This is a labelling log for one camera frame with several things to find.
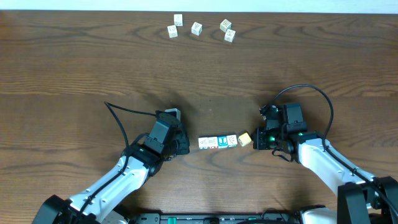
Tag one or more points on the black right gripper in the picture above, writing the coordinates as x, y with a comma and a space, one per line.
259, 142

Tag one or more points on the wooden block soccer ball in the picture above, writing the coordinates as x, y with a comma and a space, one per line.
244, 139

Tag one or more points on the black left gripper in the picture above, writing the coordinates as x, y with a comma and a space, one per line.
182, 144

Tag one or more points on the wooden block green side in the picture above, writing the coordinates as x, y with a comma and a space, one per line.
196, 28

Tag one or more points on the wooden block back right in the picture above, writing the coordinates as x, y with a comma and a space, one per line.
225, 25

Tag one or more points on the wooden block back left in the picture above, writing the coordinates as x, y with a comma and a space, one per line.
178, 20

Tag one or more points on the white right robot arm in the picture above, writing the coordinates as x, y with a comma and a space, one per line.
362, 197

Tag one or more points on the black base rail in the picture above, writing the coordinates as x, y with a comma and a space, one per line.
175, 218

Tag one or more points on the wooden block blue top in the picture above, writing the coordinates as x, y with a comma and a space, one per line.
222, 142

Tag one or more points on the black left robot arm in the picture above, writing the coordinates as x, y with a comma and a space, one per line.
139, 161

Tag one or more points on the wooden block far left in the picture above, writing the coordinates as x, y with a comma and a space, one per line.
172, 30

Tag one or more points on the wooden block ladybug yellow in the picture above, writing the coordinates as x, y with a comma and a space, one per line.
213, 142

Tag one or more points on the wooden block blue side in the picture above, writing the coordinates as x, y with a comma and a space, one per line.
229, 35

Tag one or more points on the wooden block letter G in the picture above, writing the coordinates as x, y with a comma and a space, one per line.
203, 143

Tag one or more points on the wooden block letter A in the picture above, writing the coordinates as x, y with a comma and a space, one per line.
232, 140

